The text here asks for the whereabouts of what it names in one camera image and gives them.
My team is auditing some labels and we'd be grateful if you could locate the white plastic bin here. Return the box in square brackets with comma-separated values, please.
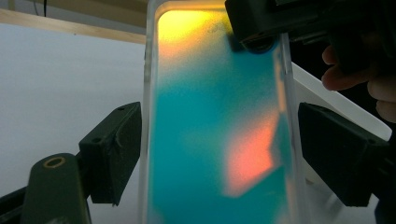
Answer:
[290, 62, 393, 224]

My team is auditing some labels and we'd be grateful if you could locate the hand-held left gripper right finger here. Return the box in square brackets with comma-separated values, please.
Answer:
[297, 102, 396, 208]

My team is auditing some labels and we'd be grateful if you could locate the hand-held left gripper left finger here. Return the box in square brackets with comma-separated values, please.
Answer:
[78, 101, 143, 207]

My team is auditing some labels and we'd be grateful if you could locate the iridescent phone case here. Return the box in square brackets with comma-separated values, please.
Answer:
[136, 0, 312, 224]

